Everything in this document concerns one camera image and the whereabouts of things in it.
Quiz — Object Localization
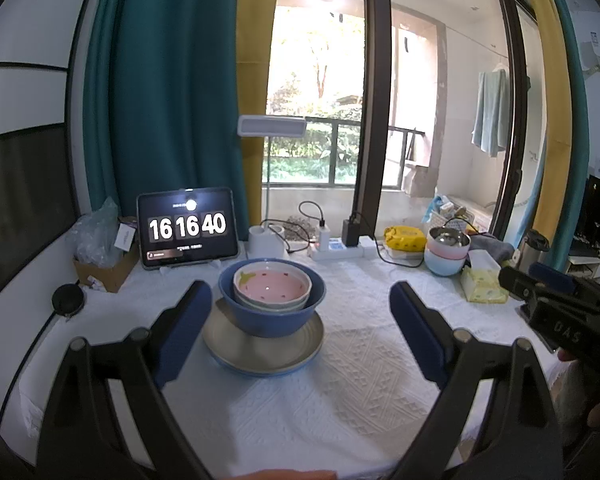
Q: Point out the dark sliding door frame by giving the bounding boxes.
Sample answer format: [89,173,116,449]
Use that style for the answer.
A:
[352,0,393,241]
[497,0,538,241]

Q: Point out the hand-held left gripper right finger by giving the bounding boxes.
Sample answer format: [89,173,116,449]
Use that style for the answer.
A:
[389,281,566,480]

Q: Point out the small white box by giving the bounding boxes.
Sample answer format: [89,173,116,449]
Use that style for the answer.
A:
[115,222,137,251]

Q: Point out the large cream plate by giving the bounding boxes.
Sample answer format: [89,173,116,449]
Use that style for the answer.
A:
[201,297,326,372]

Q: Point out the white desk lamp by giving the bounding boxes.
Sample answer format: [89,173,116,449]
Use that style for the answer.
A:
[236,114,307,263]

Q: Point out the blue snack bag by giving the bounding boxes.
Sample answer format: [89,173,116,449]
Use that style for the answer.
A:
[425,195,448,223]

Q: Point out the pink steel-lined bowl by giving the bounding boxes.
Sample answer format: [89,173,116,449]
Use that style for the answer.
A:
[426,226,472,261]

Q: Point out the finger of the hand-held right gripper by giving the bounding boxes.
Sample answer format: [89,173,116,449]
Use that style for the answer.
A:
[498,266,577,306]
[528,261,581,290]

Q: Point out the tablet with clock display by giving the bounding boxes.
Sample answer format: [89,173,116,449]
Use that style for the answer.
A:
[136,186,240,271]

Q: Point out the steel thermos mug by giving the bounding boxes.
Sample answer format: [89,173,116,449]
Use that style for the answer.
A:
[516,229,551,270]

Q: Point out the dark blue bowl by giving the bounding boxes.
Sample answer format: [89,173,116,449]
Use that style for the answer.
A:
[218,257,327,338]

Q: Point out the white shelf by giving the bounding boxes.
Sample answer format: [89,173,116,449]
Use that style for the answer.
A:
[566,254,600,281]

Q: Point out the black balcony railing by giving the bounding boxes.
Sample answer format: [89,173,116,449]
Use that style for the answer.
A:
[262,119,427,187]

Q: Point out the white power strip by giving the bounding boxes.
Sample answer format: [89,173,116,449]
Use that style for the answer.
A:
[309,236,378,262]

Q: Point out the white basket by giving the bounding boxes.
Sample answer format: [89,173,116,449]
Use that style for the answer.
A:
[422,207,476,235]

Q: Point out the white textured tablecloth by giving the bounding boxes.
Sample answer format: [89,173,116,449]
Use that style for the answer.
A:
[0,247,596,476]

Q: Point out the black charger cable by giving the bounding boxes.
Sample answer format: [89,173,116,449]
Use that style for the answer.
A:
[260,201,328,256]

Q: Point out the white flat packet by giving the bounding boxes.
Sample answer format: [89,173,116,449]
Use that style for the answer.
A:
[387,247,426,264]

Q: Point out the brown balcony cardboard box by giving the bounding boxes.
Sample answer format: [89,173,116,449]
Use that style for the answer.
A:
[401,161,438,198]

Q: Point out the black adapter cable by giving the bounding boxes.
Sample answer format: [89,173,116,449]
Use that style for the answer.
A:
[350,210,426,267]

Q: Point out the cream bowl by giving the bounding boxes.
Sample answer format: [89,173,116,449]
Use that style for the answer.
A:
[235,290,312,314]

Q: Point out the black disc cable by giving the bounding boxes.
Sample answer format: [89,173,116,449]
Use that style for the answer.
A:
[0,310,56,431]

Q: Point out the yellow curtain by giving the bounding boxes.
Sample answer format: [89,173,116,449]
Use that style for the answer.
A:
[236,0,281,233]
[512,0,576,256]

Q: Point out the yellow tissue pack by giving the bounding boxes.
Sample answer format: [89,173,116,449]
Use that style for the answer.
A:
[461,250,509,304]

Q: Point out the grey cloth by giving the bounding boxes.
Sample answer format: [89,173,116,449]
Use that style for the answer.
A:
[470,234,516,262]

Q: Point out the yellow wet wipes pack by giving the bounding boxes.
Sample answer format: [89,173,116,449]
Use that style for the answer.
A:
[384,226,427,253]

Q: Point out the person's left hand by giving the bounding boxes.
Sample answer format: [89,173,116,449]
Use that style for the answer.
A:
[240,469,339,480]

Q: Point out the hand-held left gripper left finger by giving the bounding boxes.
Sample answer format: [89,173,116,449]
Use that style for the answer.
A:
[40,280,213,480]

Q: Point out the clear plastic bags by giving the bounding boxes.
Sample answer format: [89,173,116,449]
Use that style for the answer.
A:
[65,196,123,268]

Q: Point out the white tablet stand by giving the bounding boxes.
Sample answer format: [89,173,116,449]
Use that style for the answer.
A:
[157,258,221,273]

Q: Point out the black cable over basket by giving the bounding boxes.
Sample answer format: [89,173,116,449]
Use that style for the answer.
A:
[440,216,481,236]

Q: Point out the light blue hanging towel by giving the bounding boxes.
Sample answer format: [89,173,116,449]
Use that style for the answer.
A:
[471,66,509,157]

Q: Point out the white bowl with pink inside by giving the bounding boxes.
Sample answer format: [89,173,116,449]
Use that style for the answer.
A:
[232,259,313,307]

